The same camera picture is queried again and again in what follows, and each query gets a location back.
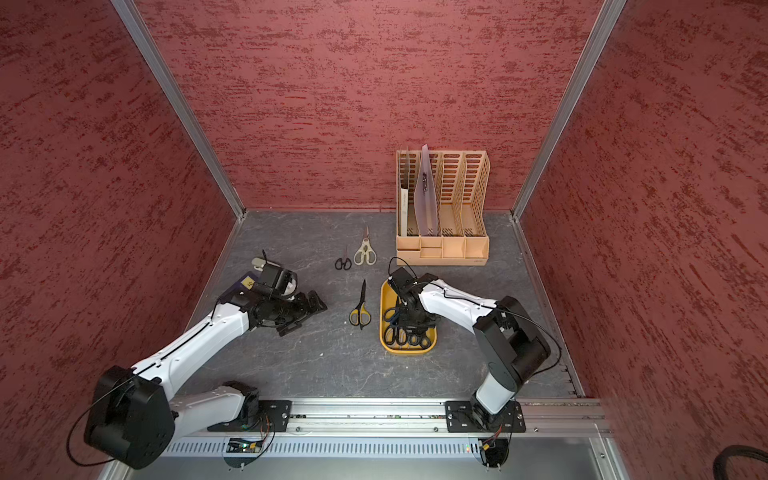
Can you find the beige paper folder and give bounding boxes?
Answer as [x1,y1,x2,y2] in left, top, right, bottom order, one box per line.
[398,150,410,237]

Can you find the blue handled scissors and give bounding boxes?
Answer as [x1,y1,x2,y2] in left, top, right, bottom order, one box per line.
[383,306,401,324]

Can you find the yellow black handled scissors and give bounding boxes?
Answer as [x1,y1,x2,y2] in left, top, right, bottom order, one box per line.
[348,280,372,330]

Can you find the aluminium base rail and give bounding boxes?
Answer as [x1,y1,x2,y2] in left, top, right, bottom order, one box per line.
[122,397,613,438]

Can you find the yellow plastic storage tray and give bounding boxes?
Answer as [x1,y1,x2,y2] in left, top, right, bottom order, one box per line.
[379,282,437,355]

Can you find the black corrugated hose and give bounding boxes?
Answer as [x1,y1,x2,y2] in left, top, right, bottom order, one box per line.
[712,445,768,480]

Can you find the left controller board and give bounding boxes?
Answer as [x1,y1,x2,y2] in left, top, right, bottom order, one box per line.
[223,438,265,469]

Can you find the cream handled kitchen scissors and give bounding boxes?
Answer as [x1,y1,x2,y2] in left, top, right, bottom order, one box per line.
[353,227,377,266]

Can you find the left metal corner post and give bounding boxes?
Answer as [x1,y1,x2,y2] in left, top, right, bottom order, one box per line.
[111,0,247,222]

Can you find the translucent purple document folder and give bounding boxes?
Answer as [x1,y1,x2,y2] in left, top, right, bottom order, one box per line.
[414,144,438,236]

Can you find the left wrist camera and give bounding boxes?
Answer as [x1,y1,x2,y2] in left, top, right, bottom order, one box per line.
[259,263,298,298]

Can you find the small black scissors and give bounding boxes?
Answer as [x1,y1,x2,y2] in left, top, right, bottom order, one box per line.
[334,246,353,271]

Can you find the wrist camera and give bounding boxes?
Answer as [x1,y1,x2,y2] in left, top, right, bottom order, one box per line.
[259,263,298,298]
[387,267,417,297]

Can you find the tan plastic file organizer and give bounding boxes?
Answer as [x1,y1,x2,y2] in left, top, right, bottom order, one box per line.
[395,149,490,266]

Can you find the large black handled scissors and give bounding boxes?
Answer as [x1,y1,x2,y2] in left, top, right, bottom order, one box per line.
[382,325,434,351]

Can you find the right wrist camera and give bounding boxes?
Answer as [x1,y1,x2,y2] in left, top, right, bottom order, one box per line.
[387,267,417,297]

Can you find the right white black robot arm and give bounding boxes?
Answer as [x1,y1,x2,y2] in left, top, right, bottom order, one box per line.
[388,268,552,423]

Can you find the dark blue notebook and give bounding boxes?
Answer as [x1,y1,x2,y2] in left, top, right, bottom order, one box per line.
[216,271,260,306]

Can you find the metal corner post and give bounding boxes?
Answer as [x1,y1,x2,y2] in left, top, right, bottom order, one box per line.
[111,0,247,222]
[511,0,626,224]

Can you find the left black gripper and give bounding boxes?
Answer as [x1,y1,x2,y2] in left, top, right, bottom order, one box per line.
[269,290,327,335]

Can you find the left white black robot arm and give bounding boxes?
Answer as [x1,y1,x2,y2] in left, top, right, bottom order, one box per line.
[81,287,327,469]

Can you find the right metal corner post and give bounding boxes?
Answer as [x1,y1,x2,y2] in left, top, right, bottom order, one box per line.
[511,0,626,224]

